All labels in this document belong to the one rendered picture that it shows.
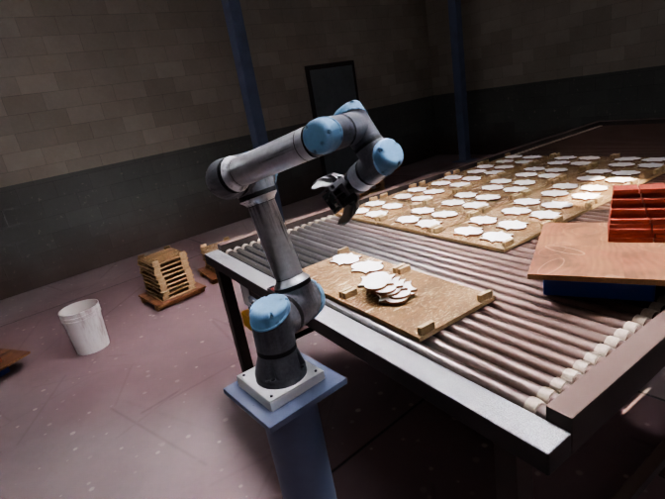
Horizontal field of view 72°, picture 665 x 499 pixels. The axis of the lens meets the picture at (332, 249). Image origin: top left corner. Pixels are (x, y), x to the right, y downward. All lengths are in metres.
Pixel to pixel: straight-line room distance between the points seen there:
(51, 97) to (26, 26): 0.77
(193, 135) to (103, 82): 1.28
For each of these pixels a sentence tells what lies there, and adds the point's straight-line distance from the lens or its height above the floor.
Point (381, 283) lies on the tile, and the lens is 1.61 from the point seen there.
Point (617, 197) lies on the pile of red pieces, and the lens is 1.77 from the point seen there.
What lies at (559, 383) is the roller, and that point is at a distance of 1.25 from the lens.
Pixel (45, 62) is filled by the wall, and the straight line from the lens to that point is 6.62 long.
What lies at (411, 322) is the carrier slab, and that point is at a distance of 1.48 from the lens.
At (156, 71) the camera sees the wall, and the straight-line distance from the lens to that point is 6.93.
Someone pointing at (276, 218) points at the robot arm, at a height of 1.34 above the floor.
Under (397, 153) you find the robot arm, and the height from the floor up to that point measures 1.49.
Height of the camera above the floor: 1.65
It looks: 19 degrees down
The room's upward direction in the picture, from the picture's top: 10 degrees counter-clockwise
